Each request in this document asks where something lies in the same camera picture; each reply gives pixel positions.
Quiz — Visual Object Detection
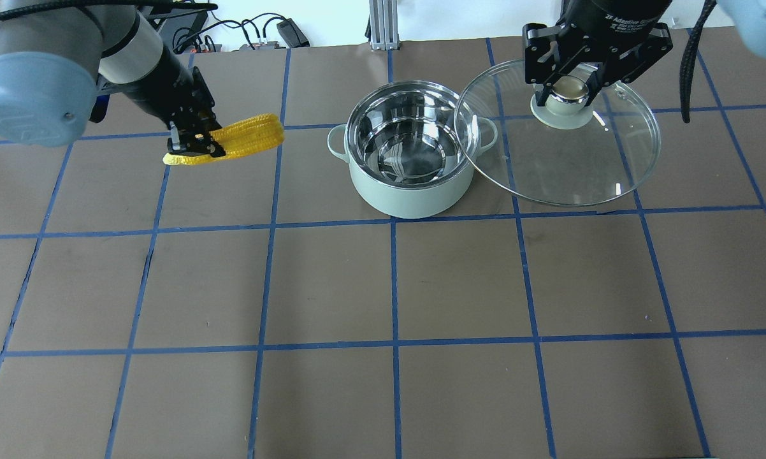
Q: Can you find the pale green cooking pot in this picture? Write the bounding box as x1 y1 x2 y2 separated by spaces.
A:
327 80 497 220

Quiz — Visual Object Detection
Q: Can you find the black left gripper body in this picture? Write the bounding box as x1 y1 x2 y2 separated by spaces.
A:
122 48 191 128

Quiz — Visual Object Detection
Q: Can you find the glass pot lid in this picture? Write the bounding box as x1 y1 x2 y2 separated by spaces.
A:
459 60 662 207

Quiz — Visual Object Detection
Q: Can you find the black small power brick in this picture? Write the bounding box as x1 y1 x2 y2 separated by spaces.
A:
276 18 310 48

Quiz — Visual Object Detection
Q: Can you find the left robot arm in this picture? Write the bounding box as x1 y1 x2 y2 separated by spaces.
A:
0 1 225 161

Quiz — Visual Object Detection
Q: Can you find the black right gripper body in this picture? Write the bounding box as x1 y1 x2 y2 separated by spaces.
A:
523 1 672 84

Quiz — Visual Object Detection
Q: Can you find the yellow corn cob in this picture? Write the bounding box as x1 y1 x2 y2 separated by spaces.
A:
162 113 285 166

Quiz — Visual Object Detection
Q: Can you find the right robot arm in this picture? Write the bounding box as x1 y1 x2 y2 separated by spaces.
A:
523 1 766 115

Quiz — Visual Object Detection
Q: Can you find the aluminium frame post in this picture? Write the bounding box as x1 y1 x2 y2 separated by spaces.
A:
367 0 401 50

